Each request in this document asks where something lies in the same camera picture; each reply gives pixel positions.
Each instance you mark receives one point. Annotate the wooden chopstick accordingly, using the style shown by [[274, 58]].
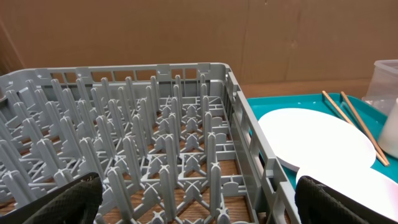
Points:
[[339, 110], [379, 153]]

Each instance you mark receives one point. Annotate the left wooden chopstick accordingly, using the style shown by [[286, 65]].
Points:
[[339, 110]]

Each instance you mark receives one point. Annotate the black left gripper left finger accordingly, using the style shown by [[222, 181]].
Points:
[[76, 202]]

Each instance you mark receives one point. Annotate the white paper cup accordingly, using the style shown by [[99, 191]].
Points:
[[389, 134]]

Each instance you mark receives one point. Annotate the large white plate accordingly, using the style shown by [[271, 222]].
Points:
[[302, 137]]

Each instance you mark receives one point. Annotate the clear plastic bin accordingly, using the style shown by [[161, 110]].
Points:
[[382, 90]]

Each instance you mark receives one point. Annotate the grey dishwasher rack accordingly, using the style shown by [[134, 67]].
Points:
[[167, 139]]

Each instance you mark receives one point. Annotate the right wooden chopstick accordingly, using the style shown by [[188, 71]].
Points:
[[379, 153]]

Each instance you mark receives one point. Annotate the teal plastic tray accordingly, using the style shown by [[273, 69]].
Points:
[[373, 118]]

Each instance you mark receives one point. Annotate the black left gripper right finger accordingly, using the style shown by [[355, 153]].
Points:
[[318, 203]]

